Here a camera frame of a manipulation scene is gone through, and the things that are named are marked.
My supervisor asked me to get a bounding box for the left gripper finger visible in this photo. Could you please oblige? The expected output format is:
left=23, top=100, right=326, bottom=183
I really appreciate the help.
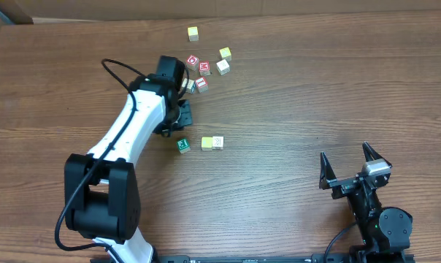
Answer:
left=175, top=99, right=193, bottom=129
left=153, top=123, right=173, bottom=137

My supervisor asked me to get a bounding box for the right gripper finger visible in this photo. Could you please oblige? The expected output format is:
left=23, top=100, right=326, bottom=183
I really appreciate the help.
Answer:
left=319, top=152, right=337, bottom=190
left=362, top=141, right=392, bottom=167

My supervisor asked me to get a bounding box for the green letter block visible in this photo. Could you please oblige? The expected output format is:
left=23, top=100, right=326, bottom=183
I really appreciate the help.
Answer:
left=177, top=138, right=191, bottom=153

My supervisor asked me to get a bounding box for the yellow block letter B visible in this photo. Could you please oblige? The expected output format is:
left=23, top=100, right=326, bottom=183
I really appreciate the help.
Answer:
left=202, top=137, right=213, bottom=150

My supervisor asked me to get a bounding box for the white block green side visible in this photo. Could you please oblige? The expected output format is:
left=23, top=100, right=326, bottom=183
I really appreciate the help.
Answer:
left=212, top=136, right=224, bottom=150

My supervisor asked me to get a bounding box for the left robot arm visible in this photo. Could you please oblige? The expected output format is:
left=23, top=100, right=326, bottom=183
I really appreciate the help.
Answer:
left=54, top=56, right=192, bottom=262

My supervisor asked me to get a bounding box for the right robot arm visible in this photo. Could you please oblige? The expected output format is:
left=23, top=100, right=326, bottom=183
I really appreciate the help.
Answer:
left=316, top=142, right=415, bottom=263

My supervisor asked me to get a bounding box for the red block with circle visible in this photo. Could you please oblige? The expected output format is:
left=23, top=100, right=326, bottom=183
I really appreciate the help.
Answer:
left=185, top=55, right=199, bottom=71

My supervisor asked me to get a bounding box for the white block with blue side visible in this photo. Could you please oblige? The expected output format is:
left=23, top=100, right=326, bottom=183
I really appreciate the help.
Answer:
left=182, top=78, right=196, bottom=94

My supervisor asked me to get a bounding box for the red block letter M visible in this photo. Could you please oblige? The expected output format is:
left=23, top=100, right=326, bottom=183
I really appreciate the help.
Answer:
left=199, top=61, right=211, bottom=76

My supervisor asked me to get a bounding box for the red block letter I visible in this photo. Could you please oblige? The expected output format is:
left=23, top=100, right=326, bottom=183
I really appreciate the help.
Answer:
left=194, top=76, right=209, bottom=93

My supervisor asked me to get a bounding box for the yellow block far top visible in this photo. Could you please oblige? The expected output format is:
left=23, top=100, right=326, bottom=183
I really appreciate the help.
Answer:
left=187, top=26, right=199, bottom=42

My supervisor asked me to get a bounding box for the yellow block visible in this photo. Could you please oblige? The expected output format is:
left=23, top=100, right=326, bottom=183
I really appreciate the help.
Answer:
left=187, top=26, right=199, bottom=42
left=219, top=47, right=232, bottom=61

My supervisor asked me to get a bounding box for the white block right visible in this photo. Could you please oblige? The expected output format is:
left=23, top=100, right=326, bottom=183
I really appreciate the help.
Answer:
left=216, top=59, right=230, bottom=75

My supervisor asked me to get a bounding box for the yellow block upper right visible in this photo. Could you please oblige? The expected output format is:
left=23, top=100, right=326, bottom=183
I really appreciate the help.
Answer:
left=219, top=47, right=232, bottom=61

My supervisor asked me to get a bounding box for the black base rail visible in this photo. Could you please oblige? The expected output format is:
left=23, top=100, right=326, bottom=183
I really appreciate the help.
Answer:
left=90, top=253, right=417, bottom=263

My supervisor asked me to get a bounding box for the cardboard back wall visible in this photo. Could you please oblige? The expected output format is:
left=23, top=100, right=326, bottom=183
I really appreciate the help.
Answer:
left=0, top=0, right=441, bottom=23

